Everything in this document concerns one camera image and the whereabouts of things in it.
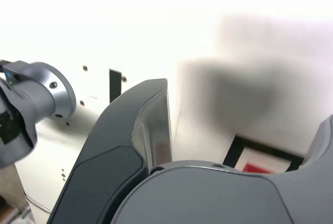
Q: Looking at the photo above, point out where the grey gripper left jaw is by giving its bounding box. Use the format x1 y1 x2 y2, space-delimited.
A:
48 78 172 224

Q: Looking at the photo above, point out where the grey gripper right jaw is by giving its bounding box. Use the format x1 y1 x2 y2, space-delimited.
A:
110 114 333 224

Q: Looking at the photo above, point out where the red cube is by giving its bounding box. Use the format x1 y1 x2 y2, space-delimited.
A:
241 163 274 175

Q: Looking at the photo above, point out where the black tape square outline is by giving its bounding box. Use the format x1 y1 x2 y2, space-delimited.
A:
222 133 305 174

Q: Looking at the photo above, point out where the black tape strip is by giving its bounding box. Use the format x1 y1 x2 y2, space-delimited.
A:
108 68 122 104

